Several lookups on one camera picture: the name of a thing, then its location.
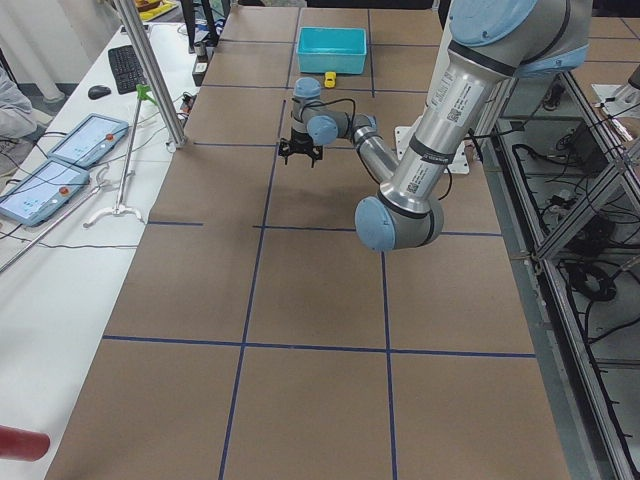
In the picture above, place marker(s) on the seated person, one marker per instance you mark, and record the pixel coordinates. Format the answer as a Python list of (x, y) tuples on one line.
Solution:
[(17, 123)]

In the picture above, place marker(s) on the red cylinder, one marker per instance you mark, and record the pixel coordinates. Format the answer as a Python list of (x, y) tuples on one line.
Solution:
[(23, 445)]

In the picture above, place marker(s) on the green handled reacher grabber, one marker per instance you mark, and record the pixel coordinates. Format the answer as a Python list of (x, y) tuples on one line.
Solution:
[(120, 209)]

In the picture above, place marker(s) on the black keyboard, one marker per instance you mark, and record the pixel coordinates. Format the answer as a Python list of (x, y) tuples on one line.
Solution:
[(126, 69)]

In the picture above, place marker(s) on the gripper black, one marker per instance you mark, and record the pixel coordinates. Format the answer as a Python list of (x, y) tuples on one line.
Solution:
[(300, 140)]

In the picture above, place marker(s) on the yellow beetle toy car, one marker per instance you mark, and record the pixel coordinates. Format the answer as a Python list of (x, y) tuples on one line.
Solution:
[(330, 78)]

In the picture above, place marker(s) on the black box with knob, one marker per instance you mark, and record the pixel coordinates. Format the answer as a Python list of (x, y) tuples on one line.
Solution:
[(201, 63)]

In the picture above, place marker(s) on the teach pendant tablet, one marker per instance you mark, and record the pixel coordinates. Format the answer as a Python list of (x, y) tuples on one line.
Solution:
[(93, 138), (43, 192)]

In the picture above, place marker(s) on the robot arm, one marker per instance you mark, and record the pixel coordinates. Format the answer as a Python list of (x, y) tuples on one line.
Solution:
[(491, 41)]

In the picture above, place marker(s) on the teal plastic bin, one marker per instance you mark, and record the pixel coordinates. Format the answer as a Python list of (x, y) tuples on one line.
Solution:
[(324, 49)]

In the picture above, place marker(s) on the aluminium frame post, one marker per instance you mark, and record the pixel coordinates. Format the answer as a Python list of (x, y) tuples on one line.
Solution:
[(145, 54)]

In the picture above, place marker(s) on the small orange circuit board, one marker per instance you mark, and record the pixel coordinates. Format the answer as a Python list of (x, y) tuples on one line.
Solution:
[(188, 101)]

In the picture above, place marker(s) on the black computer mouse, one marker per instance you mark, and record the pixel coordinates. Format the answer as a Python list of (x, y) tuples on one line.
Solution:
[(98, 91)]

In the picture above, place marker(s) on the lower teach pendant tablet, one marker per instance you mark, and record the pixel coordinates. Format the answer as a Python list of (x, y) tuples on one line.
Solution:
[(43, 192)]

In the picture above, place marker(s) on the upper teach pendant tablet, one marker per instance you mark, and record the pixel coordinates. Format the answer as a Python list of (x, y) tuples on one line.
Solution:
[(93, 138)]

